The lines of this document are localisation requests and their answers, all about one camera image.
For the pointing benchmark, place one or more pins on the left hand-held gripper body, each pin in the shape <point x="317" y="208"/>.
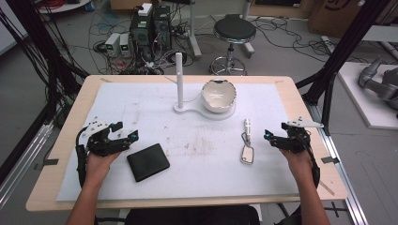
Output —
<point x="104" y="144"/>

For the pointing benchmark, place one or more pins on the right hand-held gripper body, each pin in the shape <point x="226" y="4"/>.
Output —
<point x="292" y="142"/>

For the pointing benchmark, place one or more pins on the black leather wallet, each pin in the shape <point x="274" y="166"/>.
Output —
<point x="147" y="162"/>

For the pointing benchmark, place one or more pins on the white eggshell-shaped bowl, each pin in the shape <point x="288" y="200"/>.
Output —
<point x="218" y="97"/>

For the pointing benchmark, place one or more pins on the white stand with pole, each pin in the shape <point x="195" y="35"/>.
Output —
<point x="179" y="81"/>

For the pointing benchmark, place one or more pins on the person's right hand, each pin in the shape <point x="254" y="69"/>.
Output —
<point x="295" y="164"/>

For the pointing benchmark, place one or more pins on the person's left hand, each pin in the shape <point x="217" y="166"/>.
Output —
<point x="98" y="167"/>

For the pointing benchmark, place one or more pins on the light wooden table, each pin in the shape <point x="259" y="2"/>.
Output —
<point x="316" y="175"/>

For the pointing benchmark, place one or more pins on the grey tape piece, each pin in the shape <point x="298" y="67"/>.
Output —
<point x="50" y="162"/>
<point x="330" y="160"/>

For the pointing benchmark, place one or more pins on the brown tape strip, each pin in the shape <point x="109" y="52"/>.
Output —
<point x="327" y="188"/>

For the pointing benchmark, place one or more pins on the white table mat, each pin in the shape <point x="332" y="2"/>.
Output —
<point x="194" y="175"/>

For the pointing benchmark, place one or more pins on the white floor platform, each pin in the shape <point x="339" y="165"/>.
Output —
<point x="366" y="106"/>

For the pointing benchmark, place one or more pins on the grey power supply unit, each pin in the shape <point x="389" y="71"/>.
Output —
<point x="112" y="43"/>
<point x="125" y="44"/>

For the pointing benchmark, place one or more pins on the black computer tower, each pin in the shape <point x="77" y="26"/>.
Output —
<point x="141" y="34"/>
<point x="162" y="26"/>

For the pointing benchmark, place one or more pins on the person's dark clothing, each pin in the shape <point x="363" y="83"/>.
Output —
<point x="194" y="217"/>

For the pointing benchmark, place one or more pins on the black round stool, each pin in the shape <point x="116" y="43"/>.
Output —
<point x="234" y="29"/>

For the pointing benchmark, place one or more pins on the brown cardboard box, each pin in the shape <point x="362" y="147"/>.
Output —
<point x="331" y="15"/>

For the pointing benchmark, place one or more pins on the white metal table leg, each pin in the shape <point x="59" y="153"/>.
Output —
<point x="194" y="31"/>

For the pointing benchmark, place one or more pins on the aluminium rail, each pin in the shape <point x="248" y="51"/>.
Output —
<point x="344" y="175"/>
<point x="22" y="165"/>

